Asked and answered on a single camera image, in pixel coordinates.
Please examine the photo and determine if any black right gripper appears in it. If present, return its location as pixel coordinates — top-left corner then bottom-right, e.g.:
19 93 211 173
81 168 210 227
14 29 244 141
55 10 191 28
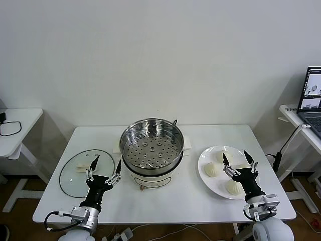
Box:
222 150 266 202

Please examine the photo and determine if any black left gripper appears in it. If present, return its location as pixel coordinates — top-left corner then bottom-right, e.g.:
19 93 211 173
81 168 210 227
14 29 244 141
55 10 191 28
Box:
79 155 123 209

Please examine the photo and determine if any round glass pot lid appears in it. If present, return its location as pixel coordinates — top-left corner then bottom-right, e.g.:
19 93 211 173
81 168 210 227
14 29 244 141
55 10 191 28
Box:
59 149 115 199

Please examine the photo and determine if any perforated steel steamer basket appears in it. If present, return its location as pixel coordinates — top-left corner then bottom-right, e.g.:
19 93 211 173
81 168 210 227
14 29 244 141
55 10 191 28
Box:
119 117 184 174

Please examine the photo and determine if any round white plate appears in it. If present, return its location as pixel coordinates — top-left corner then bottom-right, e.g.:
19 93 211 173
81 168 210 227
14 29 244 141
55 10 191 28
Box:
197 145 260 200

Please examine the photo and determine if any black power brick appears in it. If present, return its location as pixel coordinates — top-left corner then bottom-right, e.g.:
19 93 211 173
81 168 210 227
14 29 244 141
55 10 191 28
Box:
272 151 281 173

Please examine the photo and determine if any cream electric cooker pot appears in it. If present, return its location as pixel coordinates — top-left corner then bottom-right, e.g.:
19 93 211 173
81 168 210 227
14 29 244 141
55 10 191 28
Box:
112 134 193 192

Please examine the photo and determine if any white power strip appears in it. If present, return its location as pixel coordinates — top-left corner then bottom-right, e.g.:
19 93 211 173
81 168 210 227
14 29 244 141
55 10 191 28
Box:
110 227 133 241

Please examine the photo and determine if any white table leg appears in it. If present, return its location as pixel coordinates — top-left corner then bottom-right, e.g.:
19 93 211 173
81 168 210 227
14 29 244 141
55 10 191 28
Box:
232 222 251 241

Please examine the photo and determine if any grey open laptop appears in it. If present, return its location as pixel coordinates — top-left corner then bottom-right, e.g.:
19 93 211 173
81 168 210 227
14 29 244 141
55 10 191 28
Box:
296 66 321 140

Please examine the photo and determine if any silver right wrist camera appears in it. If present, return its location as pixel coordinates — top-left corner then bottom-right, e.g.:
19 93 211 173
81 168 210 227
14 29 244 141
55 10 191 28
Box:
262 193 281 209

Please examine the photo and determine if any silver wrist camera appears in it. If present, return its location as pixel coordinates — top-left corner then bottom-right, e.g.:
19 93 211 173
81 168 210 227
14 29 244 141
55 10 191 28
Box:
71 206 91 223
262 193 281 209

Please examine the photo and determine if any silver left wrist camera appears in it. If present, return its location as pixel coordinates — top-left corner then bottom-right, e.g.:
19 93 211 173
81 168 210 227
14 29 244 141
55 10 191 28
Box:
71 206 91 223

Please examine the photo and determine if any laptop charger cable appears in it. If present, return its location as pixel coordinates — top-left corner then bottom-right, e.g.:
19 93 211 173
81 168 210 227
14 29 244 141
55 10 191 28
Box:
277 123 311 155

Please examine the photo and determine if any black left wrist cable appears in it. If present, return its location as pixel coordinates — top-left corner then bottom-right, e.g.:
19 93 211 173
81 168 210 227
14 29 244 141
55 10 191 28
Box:
44 211 73 232

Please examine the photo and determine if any black looped cable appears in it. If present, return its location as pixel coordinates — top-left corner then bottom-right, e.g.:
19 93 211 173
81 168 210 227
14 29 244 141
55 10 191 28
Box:
0 121 22 138

